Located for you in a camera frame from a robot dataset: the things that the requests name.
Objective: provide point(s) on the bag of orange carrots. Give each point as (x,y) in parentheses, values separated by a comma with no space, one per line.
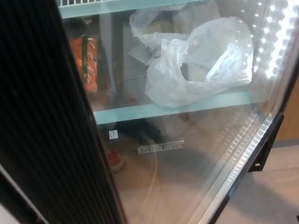
(89,64)

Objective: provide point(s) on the translucent plastic tub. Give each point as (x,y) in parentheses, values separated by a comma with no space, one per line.
(197,13)

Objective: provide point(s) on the white plastic shopping bag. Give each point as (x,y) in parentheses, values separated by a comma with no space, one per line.
(216,82)

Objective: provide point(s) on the glass refrigerator door black frame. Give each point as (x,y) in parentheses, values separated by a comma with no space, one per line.
(45,130)

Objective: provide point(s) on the white LED light strip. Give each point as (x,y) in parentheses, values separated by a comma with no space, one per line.
(285,18)

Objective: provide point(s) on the clear plastic food container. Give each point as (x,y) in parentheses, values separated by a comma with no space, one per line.
(200,56)

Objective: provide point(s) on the silver Motak nameplate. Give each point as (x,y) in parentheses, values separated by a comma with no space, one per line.
(160,147)

